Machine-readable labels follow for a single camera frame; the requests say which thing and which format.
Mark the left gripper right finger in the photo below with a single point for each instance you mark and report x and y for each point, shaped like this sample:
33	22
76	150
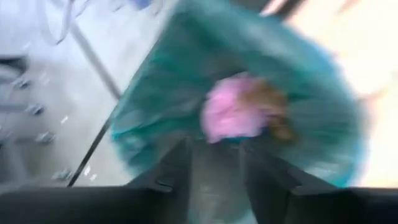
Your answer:
264	180

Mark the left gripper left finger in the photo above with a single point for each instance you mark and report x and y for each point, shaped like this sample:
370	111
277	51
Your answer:
182	174

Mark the pink plastic wad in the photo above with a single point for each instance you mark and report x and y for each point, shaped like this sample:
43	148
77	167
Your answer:
227	115

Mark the brown paper piece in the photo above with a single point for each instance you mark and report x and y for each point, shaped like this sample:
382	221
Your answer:
270	102

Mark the blue plastic trash bag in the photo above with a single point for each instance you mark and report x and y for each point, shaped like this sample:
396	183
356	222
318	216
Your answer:
186	77

